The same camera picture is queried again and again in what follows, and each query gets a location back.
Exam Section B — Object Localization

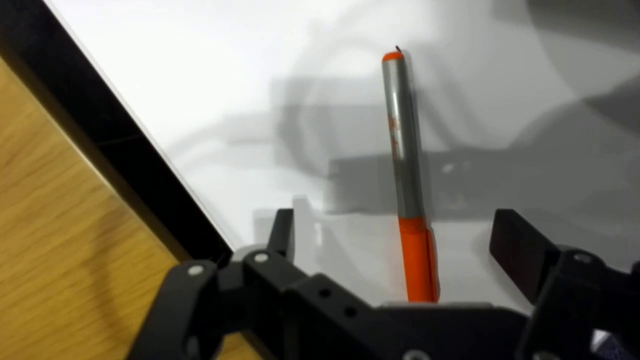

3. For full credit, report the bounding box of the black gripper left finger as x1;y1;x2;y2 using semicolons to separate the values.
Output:
126;208;374;360

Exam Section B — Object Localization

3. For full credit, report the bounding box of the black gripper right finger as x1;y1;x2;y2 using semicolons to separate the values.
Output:
491;208;640;360

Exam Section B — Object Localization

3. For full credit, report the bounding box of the orange and grey pen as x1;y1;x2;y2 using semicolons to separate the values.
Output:
383;49;441;303

